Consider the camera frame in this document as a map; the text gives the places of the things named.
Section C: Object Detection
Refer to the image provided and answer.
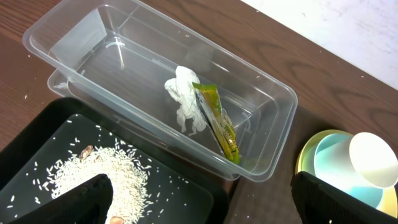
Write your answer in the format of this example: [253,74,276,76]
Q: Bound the green yellow snack wrapper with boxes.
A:
[192,83,241,165]

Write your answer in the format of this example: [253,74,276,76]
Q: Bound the rice leftovers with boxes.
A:
[6,114,190,224]

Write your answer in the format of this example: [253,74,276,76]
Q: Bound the white cup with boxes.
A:
[349,132,397,189]

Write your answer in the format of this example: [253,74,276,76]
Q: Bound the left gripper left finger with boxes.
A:
[11,174,113,224]

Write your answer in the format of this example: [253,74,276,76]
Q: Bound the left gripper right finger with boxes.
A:
[290,171,397,224]

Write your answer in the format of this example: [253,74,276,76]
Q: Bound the dark brown serving tray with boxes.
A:
[224,106,344,224]

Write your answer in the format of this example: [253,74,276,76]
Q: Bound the clear plastic bin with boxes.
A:
[22,0,298,182]

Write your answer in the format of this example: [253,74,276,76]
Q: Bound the white tissue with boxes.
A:
[164,66,206,136]

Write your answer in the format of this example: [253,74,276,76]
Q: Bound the yellow-green plate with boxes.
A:
[295,129,397,218]

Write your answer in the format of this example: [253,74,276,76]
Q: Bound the black plastic tray bin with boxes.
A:
[1,98,229,223]

